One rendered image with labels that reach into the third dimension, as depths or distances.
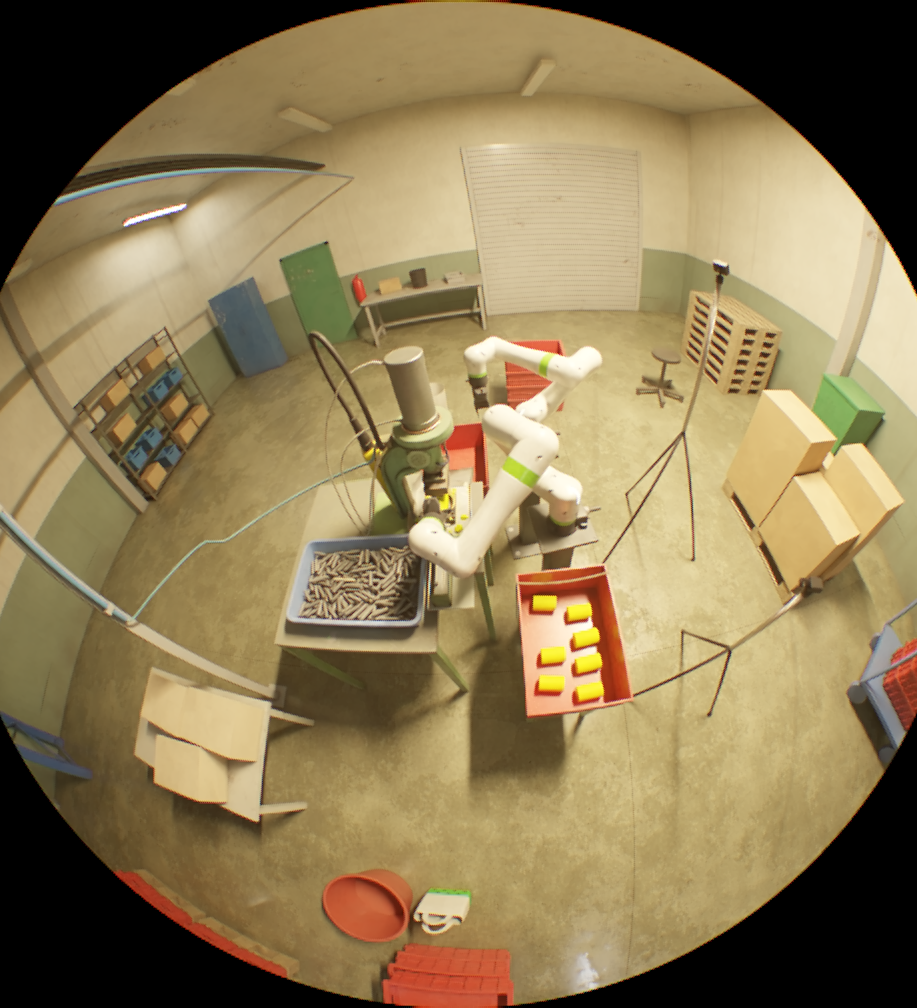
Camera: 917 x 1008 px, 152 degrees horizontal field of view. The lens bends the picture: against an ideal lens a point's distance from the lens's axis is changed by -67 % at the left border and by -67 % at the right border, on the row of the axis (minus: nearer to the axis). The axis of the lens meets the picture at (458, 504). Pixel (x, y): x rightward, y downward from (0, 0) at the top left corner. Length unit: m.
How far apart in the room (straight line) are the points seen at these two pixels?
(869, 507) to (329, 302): 7.65
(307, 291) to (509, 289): 3.71
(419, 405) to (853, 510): 2.84
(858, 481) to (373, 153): 7.06
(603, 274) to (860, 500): 5.55
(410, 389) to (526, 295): 5.69
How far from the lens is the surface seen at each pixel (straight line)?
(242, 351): 7.66
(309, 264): 6.92
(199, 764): 2.06
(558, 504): 1.36
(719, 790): 2.55
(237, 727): 1.91
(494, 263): 6.43
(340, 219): 6.68
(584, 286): 6.83
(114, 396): 5.91
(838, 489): 3.00
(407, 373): 1.04
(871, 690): 3.25
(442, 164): 6.41
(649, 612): 2.47
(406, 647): 1.31
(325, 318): 7.10
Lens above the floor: 2.16
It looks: 49 degrees down
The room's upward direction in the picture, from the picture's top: 14 degrees counter-clockwise
